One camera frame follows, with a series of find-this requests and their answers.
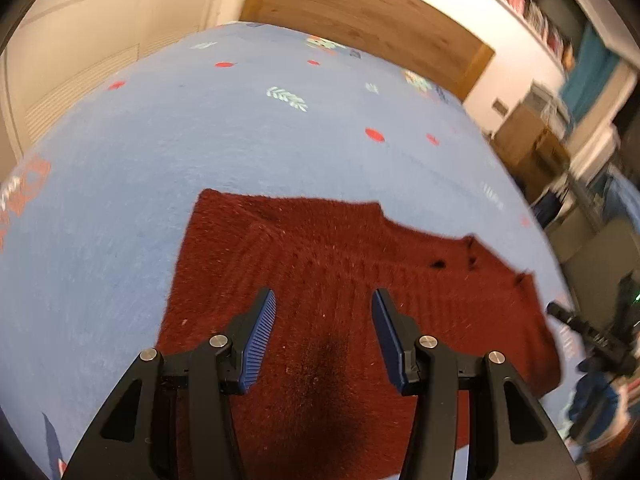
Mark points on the blue dinosaur printed blanket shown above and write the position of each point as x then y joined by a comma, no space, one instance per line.
200,135

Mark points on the wall socket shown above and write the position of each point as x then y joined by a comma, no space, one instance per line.
500,106

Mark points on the wooden bed headboard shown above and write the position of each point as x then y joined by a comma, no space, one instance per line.
360,15

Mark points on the teal curtain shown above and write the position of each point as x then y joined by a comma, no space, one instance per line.
587,75

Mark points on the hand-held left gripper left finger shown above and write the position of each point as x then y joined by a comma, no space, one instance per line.
260,330

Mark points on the white storage box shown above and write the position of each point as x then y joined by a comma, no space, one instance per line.
545,102

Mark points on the wooden cabinet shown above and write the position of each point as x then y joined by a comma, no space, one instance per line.
530,150

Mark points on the dark red knitted sweater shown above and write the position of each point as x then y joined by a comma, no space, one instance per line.
325,250

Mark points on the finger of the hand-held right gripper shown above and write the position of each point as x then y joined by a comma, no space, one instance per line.
585,330

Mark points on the white wardrobe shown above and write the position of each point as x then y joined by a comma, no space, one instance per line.
75,50

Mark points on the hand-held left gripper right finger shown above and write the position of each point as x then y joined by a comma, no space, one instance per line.
387,332

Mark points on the row of books on shelf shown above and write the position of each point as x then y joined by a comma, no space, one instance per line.
525,5

